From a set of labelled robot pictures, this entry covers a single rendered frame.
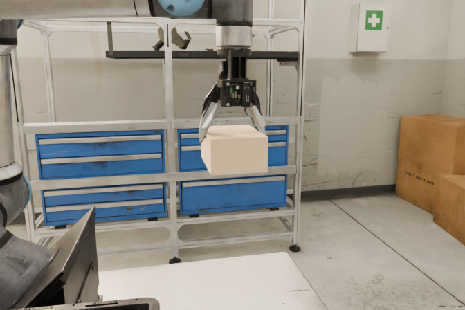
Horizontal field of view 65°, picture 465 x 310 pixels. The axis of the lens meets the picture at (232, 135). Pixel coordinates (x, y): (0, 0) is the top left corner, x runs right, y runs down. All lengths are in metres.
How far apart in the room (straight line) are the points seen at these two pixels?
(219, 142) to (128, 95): 2.38
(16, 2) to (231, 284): 0.79
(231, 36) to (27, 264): 0.59
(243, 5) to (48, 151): 1.78
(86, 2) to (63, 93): 2.52
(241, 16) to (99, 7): 0.27
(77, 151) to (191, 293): 1.48
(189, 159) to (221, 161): 1.55
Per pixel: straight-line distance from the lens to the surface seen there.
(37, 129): 2.30
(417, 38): 3.89
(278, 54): 2.33
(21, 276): 0.81
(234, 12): 0.75
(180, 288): 1.02
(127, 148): 2.26
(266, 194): 2.45
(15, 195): 0.94
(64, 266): 0.69
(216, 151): 0.73
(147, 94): 3.06
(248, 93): 0.74
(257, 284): 1.03
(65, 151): 2.31
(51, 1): 0.66
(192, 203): 2.37
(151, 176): 2.26
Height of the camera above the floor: 1.26
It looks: 11 degrees down
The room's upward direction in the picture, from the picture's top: straight up
